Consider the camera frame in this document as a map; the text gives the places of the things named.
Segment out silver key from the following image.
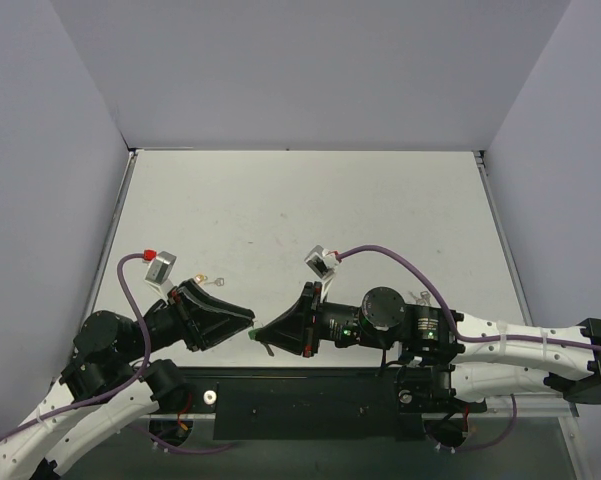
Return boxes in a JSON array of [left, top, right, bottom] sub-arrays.
[[261, 342, 275, 358], [205, 277, 225, 287]]

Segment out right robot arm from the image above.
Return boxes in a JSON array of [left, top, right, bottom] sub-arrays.
[[250, 282, 601, 409]]

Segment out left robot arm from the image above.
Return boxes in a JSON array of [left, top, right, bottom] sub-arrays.
[[0, 280, 255, 479]]

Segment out silver keys bunch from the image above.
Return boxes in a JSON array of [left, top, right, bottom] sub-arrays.
[[409, 291, 431, 306]]

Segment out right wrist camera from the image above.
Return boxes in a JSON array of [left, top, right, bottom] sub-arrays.
[[305, 245, 340, 300]]

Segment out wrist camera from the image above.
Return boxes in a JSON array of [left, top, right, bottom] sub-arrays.
[[305, 245, 340, 300], [144, 251, 177, 298]]

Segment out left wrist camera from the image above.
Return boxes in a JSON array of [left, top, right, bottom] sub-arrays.
[[144, 251, 177, 298]]

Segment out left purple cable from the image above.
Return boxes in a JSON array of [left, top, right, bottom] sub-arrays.
[[0, 252, 154, 446]]

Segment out purple cable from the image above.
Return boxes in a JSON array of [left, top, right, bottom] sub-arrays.
[[335, 243, 601, 357], [0, 252, 154, 446]]

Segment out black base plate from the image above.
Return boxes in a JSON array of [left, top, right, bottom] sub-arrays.
[[154, 366, 487, 441]]

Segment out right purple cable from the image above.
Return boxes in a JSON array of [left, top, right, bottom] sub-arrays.
[[335, 243, 601, 357]]

